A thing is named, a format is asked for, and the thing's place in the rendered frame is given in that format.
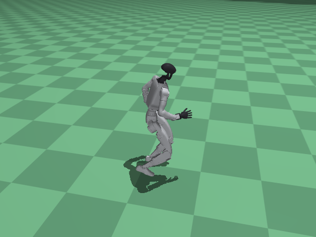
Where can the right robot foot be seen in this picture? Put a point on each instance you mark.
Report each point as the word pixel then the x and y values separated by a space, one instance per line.
pixel 145 171

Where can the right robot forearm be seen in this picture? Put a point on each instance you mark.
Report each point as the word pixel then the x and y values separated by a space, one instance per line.
pixel 169 116

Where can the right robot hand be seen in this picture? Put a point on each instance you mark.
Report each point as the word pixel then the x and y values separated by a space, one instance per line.
pixel 184 114

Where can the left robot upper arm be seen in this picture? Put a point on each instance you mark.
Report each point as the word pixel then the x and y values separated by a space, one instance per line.
pixel 145 88

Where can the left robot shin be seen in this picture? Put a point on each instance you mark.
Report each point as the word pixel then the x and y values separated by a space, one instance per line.
pixel 159 149

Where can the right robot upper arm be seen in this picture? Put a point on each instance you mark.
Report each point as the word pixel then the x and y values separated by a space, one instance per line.
pixel 164 94

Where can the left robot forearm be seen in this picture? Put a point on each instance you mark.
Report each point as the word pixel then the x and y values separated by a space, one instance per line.
pixel 145 97

